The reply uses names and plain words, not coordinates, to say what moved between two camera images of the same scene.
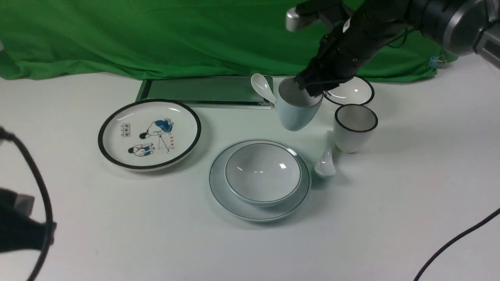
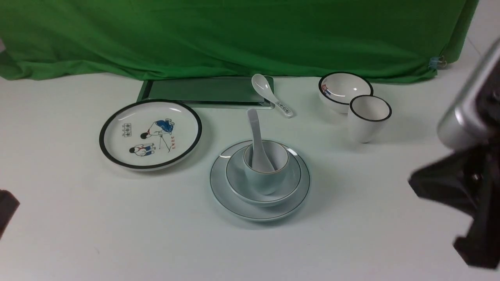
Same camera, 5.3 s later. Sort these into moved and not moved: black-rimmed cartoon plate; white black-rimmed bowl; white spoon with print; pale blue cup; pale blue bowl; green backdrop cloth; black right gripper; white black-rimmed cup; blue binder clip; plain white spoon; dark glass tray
Moved: black right gripper; white black-rimmed cup; pale blue cup; plain white spoon
Not moved: white spoon with print; dark glass tray; green backdrop cloth; white black-rimmed bowl; black-rimmed cartoon plate; blue binder clip; pale blue bowl
